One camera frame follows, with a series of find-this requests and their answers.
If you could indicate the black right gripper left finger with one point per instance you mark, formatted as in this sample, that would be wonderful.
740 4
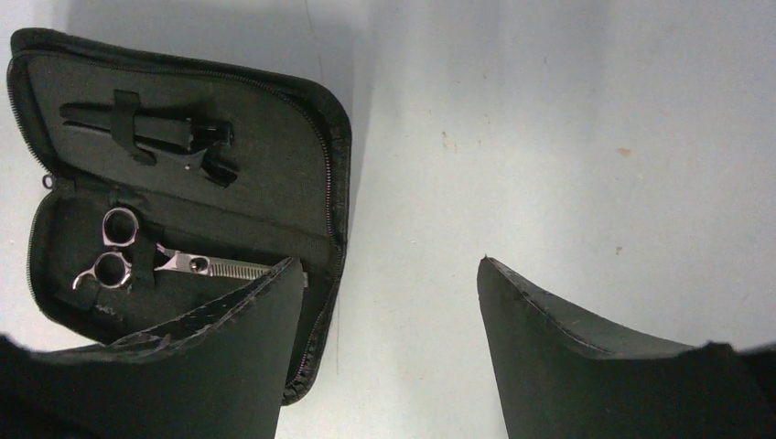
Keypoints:
217 371

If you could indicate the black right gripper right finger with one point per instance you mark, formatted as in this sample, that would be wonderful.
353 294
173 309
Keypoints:
565 372

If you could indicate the silver thinning shears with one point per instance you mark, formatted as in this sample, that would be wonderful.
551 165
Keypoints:
132 254

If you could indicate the black zippered tool case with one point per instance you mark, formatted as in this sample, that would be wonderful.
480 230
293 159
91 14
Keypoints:
292 145

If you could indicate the black hair clips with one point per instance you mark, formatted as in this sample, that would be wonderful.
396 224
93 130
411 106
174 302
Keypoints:
193 143

